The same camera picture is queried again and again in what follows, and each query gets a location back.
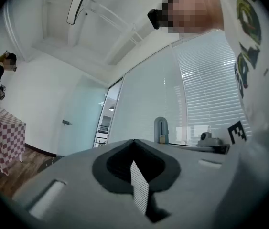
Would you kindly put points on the round pendant lamp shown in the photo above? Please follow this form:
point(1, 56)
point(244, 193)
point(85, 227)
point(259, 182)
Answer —
point(111, 109)

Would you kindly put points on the black head-worn camera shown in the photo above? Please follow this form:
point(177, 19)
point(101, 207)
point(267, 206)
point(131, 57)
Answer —
point(153, 18)

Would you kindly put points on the white printed t-shirt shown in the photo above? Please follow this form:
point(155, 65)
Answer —
point(256, 56)

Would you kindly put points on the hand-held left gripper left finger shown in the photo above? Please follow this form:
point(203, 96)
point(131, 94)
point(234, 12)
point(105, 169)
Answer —
point(77, 199)

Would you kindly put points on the white window blinds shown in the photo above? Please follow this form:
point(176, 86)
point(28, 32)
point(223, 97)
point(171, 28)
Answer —
point(208, 85)

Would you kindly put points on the grey fisheye gripper camera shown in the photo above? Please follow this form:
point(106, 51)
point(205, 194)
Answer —
point(207, 137)

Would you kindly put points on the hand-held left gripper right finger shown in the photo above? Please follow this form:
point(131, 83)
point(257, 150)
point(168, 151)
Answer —
point(196, 187)

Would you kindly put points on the frosted glass door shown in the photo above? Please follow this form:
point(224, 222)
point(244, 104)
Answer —
point(84, 118)

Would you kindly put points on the person's head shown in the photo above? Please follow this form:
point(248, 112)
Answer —
point(194, 13)

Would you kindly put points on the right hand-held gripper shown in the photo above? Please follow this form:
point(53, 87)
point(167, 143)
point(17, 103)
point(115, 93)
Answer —
point(238, 132)

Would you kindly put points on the black stair railing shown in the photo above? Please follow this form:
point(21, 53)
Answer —
point(102, 133)

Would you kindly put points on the table with checkered cloth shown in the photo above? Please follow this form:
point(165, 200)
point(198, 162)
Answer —
point(7, 137)

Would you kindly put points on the frosted glass partition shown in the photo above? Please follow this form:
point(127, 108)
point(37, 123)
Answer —
point(148, 99)

